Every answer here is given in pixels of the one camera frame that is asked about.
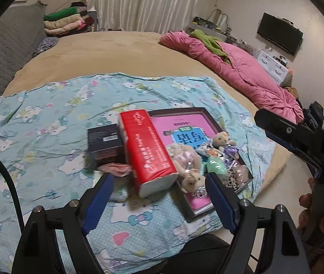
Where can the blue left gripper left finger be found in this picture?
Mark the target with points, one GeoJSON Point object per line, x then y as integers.
{"type": "Point", "coordinates": [94, 201]}

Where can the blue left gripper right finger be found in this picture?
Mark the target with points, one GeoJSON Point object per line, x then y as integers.
{"type": "Point", "coordinates": [224, 200]}

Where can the brown item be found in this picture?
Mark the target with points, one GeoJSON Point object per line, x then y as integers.
{"type": "Point", "coordinates": [240, 172]}

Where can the green item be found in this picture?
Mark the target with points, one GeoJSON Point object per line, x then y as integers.
{"type": "Point", "coordinates": [216, 165]}

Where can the pink dress teddy bear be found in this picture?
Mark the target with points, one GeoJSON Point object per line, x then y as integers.
{"type": "Point", "coordinates": [188, 164]}

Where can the purple dress teddy bear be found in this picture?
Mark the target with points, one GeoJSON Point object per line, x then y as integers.
{"type": "Point", "coordinates": [222, 142]}

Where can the leopard print scrunchie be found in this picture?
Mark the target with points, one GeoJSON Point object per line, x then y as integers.
{"type": "Point", "coordinates": [232, 182]}

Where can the person's right hand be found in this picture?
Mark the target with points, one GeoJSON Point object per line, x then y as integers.
{"type": "Point", "coordinates": [311, 225]}

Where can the pink towel in plastic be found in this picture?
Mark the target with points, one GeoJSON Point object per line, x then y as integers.
{"type": "Point", "coordinates": [116, 169]}

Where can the dark small box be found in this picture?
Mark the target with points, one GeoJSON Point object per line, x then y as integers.
{"type": "Point", "coordinates": [105, 145]}

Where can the dark tray with pink book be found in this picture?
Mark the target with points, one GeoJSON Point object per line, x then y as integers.
{"type": "Point", "coordinates": [198, 145]}

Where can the red tissue pack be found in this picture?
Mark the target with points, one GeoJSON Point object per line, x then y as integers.
{"type": "Point", "coordinates": [153, 169]}

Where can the Hello Kitty teal cloth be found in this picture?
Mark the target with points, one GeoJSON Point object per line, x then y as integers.
{"type": "Point", "coordinates": [43, 143]}

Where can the pink quilt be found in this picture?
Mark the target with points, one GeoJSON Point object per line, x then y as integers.
{"type": "Point", "coordinates": [244, 74]}

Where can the white drawer cabinet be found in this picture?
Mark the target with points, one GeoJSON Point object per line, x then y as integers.
{"type": "Point", "coordinates": [279, 73]}

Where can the tan bed blanket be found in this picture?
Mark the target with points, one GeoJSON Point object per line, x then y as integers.
{"type": "Point", "coordinates": [132, 53]}

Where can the green garment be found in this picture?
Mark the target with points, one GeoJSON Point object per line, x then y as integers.
{"type": "Point", "coordinates": [211, 43]}

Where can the dark patterned pillow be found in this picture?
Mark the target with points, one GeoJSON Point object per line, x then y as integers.
{"type": "Point", "coordinates": [46, 44]}

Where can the cluttered dresser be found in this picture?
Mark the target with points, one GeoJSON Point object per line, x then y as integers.
{"type": "Point", "coordinates": [216, 25]}

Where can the grey quilted headboard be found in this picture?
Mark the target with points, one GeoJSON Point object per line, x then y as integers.
{"type": "Point", "coordinates": [21, 31]}

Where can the stack of folded clothes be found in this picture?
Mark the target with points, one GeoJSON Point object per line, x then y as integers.
{"type": "Point", "coordinates": [72, 20]}

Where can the white curtain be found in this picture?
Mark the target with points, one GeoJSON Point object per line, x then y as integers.
{"type": "Point", "coordinates": [159, 16]}

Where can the black wall television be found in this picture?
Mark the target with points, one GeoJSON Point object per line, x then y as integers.
{"type": "Point", "coordinates": [281, 33]}

